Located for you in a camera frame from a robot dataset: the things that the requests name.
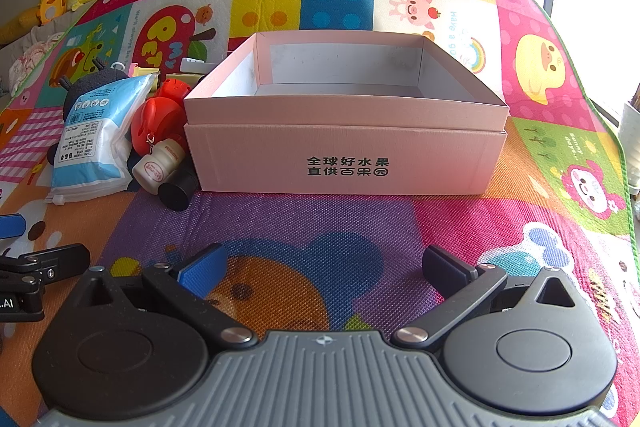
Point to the blue white tissue pack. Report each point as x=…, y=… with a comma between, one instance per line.
x=90, y=142

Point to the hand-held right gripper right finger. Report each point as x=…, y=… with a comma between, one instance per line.
x=442, y=269

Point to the black plush toy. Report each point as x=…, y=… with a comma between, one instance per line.
x=100, y=82

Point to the yellow duck plush toy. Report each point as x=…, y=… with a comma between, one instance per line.
x=52, y=2

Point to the black cylinder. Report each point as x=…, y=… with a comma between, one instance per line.
x=175, y=194

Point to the colourful cartoon play mat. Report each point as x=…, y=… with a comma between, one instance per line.
x=350, y=222

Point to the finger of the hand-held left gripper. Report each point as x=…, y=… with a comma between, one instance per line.
x=12, y=227
x=60, y=257

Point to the orange-red round toy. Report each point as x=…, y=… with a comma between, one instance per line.
x=157, y=122

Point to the dried sticks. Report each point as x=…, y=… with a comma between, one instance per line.
x=636, y=97

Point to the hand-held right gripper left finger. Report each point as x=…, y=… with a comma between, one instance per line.
x=205, y=269

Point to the white plant pot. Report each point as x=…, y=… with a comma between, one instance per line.
x=631, y=142

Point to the pink white cloth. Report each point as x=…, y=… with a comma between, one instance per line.
x=30, y=57

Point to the pink cardboard box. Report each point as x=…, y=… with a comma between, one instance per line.
x=350, y=142

